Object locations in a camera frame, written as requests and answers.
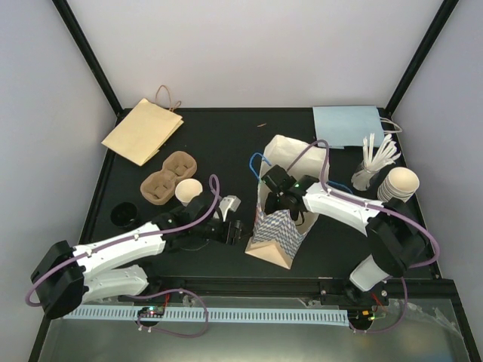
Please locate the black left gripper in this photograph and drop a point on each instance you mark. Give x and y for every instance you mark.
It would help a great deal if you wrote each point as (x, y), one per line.
(232, 235)

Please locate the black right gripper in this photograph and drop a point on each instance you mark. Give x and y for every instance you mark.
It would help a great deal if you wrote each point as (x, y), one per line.
(269, 207)

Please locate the blue checkered paper bag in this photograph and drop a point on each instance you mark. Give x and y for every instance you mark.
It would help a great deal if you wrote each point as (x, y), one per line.
(276, 237)

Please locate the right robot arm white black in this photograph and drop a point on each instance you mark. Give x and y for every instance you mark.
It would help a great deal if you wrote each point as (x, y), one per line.
(394, 238)

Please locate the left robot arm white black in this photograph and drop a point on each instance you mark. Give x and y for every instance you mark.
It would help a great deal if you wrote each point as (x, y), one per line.
(68, 277)

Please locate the white paper coffee cup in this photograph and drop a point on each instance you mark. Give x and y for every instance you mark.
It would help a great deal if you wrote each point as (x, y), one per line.
(187, 189)

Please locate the light blue paper bag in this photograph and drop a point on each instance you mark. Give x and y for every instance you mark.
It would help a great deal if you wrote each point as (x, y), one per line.
(342, 126)

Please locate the brown cardboard cup carrier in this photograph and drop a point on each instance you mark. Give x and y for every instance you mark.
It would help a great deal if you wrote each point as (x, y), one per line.
(159, 187)

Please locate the stack of paper cups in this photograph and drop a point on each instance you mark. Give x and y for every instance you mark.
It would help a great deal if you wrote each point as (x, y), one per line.
(400, 183)

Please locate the single black lid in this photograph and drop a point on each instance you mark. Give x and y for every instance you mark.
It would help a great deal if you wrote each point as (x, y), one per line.
(124, 215)

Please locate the small electronics board left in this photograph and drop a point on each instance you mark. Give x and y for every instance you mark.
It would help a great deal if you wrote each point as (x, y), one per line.
(150, 312)

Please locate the small electronics board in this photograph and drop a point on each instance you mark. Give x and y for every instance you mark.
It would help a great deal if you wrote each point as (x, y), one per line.
(150, 312)
(365, 315)

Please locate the brown kraft paper bag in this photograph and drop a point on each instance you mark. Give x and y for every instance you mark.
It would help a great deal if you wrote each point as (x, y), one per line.
(141, 133)

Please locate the small electronics board right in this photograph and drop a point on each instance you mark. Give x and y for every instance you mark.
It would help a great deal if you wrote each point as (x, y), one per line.
(365, 315)

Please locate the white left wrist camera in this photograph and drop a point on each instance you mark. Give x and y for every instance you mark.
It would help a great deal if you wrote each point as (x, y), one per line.
(228, 203)

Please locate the light blue slotted cable duct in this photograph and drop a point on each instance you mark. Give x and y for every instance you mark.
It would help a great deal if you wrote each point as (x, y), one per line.
(216, 315)

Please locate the right black frame post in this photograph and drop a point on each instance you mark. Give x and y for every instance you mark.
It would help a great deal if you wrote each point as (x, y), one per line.
(437, 24)

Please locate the black frame post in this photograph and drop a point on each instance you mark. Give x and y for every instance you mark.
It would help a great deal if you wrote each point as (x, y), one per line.
(437, 24)
(69, 19)

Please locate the left black frame post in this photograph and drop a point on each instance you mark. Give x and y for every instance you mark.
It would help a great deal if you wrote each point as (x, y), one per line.
(69, 19)

